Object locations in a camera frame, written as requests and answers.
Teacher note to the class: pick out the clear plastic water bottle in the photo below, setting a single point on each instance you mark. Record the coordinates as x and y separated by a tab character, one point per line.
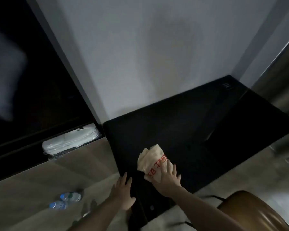
71	196
57	205

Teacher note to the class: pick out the white slippers in plastic bag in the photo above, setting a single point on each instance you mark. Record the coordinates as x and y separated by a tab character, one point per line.
71	139

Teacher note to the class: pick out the person's right forearm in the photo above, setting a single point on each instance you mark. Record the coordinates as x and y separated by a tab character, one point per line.
207	212

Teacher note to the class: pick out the person's right little finger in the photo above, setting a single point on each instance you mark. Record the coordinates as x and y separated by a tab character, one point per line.
178	179

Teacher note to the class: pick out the cream cloth with red print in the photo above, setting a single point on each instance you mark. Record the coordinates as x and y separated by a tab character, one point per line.
151	163

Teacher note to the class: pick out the black wardrobe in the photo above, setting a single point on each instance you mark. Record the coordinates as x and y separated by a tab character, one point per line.
43	88

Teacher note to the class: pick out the person's left forearm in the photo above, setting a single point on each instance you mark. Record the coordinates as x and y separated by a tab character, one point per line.
94	217

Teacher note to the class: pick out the black desk socket panel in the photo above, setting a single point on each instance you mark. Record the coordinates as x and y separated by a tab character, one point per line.
226	85

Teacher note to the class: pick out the brown leather chair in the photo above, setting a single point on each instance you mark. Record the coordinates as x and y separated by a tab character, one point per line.
255	212

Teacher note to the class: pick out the person's left fingers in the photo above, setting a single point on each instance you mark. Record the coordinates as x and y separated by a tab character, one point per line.
124	181

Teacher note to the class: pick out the person's right middle finger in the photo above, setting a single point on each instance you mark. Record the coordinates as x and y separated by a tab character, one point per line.
171	171

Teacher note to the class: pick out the person's right hand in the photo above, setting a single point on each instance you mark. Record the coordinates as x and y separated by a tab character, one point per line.
166	184

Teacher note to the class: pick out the person's left hand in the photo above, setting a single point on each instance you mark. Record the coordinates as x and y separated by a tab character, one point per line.
121	193

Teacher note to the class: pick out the black desk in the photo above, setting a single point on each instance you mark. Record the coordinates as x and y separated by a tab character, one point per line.
195	132

